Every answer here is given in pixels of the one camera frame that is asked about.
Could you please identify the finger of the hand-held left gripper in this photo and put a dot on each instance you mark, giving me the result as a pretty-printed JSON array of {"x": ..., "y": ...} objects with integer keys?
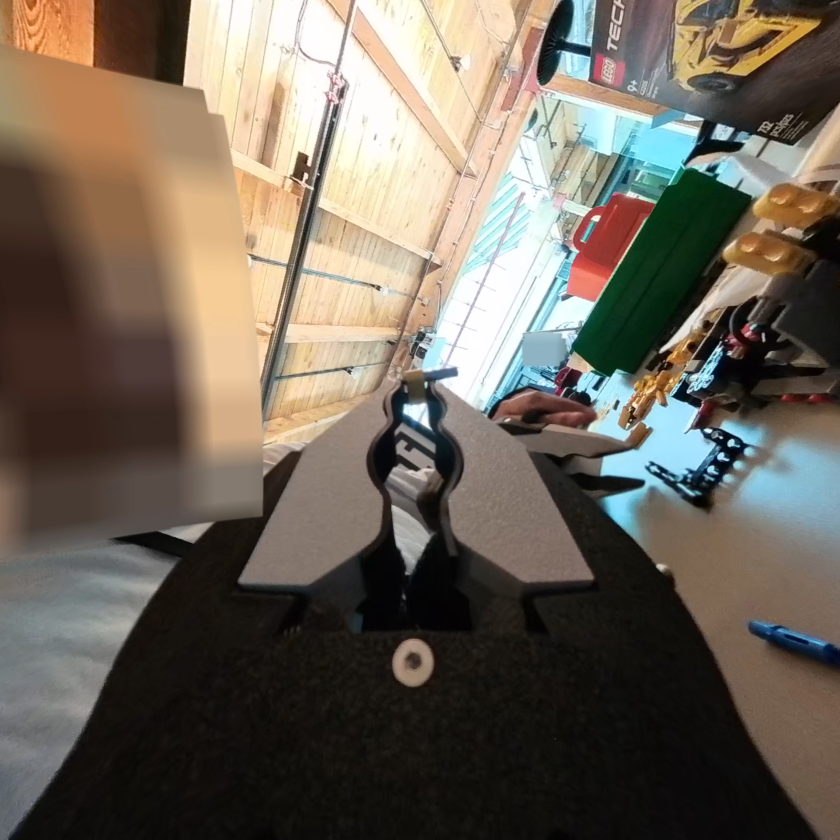
[
  {"x": 607, "y": 484},
  {"x": 571, "y": 443}
]

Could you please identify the lego set box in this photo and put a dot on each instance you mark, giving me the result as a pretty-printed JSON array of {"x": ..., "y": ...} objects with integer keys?
[{"x": 715, "y": 59}]

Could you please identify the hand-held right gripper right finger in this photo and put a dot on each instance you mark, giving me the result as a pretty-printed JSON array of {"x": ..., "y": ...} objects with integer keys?
[{"x": 512, "y": 518}]

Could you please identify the white paper bag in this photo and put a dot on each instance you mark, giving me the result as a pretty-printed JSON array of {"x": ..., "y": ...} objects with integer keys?
[{"x": 774, "y": 167}]

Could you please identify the red plastic container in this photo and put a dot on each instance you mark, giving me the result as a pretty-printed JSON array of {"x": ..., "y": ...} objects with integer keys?
[{"x": 607, "y": 249}]

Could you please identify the metal garage door rail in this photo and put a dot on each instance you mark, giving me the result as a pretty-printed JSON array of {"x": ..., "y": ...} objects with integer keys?
[{"x": 308, "y": 229}]

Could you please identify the small black tan lego pin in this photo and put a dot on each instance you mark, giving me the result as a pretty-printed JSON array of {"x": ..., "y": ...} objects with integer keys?
[{"x": 420, "y": 377}]

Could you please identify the black round fan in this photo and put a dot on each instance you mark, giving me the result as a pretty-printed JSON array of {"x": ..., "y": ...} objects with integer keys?
[{"x": 554, "y": 39}]

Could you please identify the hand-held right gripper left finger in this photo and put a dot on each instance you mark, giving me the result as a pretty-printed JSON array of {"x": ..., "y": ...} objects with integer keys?
[{"x": 308, "y": 518}]

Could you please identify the blue lego pin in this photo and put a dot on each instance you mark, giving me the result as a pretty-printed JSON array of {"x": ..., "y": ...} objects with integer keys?
[{"x": 791, "y": 642}]

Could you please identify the green storage box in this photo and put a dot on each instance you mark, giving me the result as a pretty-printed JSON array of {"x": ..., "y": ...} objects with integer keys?
[{"x": 663, "y": 275}]

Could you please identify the yellow black lego car model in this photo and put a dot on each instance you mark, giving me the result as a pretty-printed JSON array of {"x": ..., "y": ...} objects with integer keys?
[{"x": 787, "y": 308}]

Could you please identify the person's left hand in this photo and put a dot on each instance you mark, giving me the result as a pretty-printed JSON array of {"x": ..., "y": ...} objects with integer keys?
[{"x": 544, "y": 403}]

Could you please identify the person's grey shirt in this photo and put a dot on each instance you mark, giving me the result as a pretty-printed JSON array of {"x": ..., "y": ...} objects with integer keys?
[{"x": 65, "y": 623}]

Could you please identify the black lego beam assembly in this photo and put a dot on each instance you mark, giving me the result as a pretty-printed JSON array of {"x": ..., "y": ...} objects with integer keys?
[{"x": 702, "y": 476}]

